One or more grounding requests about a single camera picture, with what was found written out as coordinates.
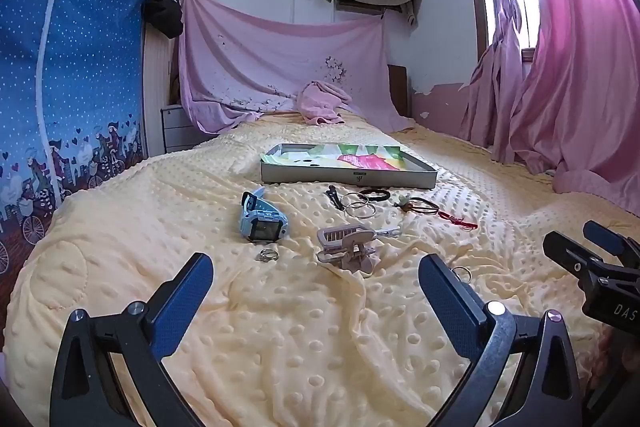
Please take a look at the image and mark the brown headboard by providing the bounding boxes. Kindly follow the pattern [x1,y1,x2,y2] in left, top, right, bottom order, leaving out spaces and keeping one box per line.
[387,65,412,118]

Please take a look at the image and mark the yellow dotted blanket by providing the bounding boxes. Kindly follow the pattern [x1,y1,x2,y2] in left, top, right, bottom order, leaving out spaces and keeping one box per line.
[5,112,640,427]

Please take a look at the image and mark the black bag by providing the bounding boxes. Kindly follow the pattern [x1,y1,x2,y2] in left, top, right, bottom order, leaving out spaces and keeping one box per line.
[142,0,185,40]

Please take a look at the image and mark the pink curtain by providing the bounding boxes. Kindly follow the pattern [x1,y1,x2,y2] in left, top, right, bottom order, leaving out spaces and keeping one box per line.
[447,0,640,212]

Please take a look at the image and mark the pink hanging sheet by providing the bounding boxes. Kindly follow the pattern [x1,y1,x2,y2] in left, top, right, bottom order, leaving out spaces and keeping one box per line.
[178,0,416,135]

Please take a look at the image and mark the pink crumpled towel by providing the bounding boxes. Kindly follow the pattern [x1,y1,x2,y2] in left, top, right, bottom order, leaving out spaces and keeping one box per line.
[298,80,357,126]

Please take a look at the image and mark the blue dotted wardrobe cover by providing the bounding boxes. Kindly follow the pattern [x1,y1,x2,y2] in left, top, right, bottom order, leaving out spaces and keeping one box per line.
[0,0,151,275]

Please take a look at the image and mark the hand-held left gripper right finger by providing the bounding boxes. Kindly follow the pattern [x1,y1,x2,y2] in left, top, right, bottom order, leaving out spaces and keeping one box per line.
[418,254,583,427]

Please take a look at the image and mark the blue child smartwatch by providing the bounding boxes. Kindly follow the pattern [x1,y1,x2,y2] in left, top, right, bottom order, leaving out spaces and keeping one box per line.
[240,189,277,243]

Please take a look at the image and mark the dark hair tie with ornament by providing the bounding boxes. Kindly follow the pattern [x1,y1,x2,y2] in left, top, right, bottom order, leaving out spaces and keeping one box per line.
[392,197,440,215]

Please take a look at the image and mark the red cord bracelet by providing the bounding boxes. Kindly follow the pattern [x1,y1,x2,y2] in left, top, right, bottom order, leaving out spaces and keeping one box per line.
[437,209,478,230]

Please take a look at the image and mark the wooden window frame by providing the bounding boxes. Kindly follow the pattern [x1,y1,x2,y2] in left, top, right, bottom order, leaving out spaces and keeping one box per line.
[474,0,492,60]

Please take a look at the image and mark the grey tray with colourful lining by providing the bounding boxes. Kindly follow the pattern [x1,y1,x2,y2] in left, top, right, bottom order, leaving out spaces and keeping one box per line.
[260,143,437,189]

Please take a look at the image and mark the pink hair claw clip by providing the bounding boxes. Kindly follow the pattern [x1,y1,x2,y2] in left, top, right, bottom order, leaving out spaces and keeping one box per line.
[316,227,381,277]

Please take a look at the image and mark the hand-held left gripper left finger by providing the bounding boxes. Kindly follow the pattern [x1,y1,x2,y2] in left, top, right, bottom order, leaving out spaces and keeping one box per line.
[50,253,215,427]

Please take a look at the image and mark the grey drawer unit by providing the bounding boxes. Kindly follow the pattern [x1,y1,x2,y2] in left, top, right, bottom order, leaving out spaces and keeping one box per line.
[161,103,216,154]

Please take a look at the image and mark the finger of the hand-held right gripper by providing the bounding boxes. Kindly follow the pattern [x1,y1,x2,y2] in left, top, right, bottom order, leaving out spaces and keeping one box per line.
[542,231,640,303]
[584,221,640,268]

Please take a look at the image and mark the wooden cabinet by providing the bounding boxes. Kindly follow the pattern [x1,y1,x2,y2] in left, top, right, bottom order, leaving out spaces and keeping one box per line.
[142,0,188,158]

